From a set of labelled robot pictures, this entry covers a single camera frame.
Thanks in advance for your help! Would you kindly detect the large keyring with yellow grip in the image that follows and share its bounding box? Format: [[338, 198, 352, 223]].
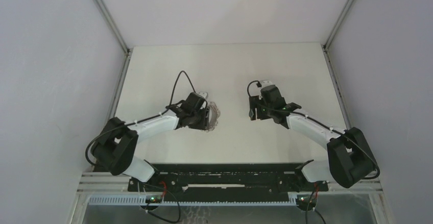
[[205, 102, 221, 132]]

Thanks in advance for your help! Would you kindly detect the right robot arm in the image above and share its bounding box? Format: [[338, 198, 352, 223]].
[[247, 80, 381, 191]]

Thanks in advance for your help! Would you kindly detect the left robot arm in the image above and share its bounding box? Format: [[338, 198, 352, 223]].
[[86, 92, 210, 192]]

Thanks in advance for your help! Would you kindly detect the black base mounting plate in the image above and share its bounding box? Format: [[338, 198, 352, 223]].
[[129, 163, 309, 203]]

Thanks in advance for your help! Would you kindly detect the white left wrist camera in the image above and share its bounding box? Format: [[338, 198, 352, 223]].
[[198, 91, 209, 99]]

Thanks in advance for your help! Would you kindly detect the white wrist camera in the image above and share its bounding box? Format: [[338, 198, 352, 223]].
[[198, 91, 209, 99], [259, 80, 274, 88]]

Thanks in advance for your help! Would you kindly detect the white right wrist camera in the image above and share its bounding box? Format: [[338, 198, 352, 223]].
[[259, 80, 274, 88]]

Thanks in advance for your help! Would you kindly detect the black left camera cable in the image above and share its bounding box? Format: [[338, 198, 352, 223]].
[[84, 70, 198, 166]]

